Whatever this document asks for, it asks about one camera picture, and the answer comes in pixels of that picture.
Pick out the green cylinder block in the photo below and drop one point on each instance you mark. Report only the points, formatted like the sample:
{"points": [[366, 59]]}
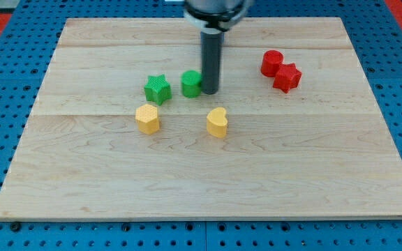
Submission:
{"points": [[191, 83]]}

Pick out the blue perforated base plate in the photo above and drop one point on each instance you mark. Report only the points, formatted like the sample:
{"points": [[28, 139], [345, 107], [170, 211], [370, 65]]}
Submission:
{"points": [[26, 46]]}

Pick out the red cylinder block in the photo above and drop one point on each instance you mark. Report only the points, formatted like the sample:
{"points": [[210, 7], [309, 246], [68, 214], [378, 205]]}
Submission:
{"points": [[271, 61]]}

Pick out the red star block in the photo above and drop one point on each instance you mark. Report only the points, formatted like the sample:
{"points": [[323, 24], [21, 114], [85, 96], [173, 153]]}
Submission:
{"points": [[287, 77]]}

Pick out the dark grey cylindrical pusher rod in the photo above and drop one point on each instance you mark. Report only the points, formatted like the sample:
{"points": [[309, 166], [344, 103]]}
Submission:
{"points": [[211, 52]]}

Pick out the yellow heart block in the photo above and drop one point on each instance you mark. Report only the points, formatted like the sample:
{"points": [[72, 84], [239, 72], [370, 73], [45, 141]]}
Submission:
{"points": [[217, 122]]}

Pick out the green star block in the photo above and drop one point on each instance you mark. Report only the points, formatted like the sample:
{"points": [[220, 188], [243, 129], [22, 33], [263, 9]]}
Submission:
{"points": [[157, 89]]}

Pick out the yellow hexagon block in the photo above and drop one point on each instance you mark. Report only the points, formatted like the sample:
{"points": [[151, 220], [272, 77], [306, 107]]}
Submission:
{"points": [[147, 119]]}

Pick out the light wooden board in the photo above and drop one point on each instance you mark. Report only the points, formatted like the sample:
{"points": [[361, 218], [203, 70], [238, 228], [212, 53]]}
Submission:
{"points": [[320, 152]]}

